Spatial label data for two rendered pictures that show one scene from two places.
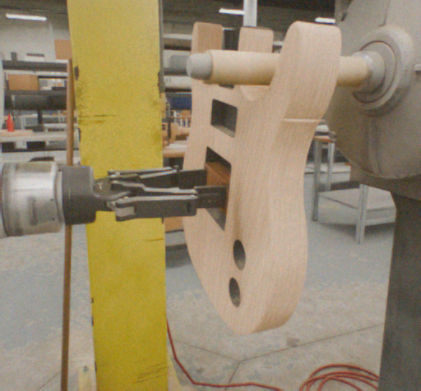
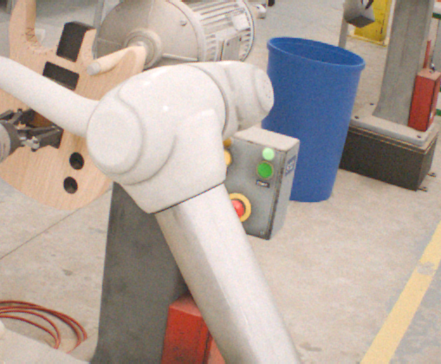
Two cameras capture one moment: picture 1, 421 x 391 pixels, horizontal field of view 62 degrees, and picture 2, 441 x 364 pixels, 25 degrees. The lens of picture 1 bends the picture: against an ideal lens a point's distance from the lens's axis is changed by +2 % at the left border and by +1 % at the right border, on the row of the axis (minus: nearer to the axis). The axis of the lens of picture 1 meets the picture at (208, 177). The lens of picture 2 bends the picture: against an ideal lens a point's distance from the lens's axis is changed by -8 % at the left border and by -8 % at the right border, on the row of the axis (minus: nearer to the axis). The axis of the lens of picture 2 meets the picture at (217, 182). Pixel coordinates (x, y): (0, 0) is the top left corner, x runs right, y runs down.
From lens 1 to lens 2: 1.77 m
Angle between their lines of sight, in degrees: 50
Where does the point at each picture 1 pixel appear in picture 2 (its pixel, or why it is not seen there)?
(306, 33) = (138, 55)
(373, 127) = not seen: hidden behind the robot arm
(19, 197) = (1, 146)
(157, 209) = (47, 140)
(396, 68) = (154, 53)
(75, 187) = (13, 135)
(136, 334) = not seen: outside the picture
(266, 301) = (104, 181)
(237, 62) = (107, 65)
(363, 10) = (133, 14)
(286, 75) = (126, 69)
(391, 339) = (117, 210)
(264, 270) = not seen: hidden behind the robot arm
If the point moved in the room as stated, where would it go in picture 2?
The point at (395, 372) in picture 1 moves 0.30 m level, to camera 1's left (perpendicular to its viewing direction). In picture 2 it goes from (119, 232) to (29, 256)
